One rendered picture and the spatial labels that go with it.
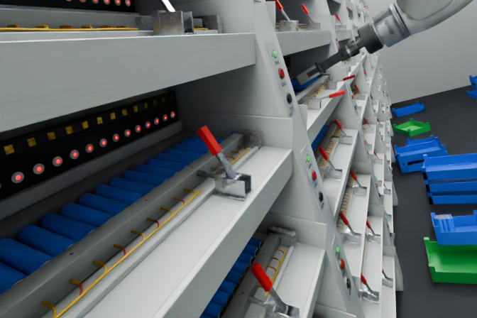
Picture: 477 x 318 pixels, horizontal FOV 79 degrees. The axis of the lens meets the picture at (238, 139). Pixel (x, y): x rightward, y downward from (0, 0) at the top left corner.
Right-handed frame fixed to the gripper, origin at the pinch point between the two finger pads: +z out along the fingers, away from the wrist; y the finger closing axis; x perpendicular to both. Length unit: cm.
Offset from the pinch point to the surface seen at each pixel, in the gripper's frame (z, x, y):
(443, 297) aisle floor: 4, 102, -24
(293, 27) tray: -7.3, -10.9, 18.4
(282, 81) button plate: -7.1, -0.8, 40.5
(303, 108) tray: -6.1, 5.3, 35.2
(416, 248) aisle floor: 12, 100, -54
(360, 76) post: 3, 15, -95
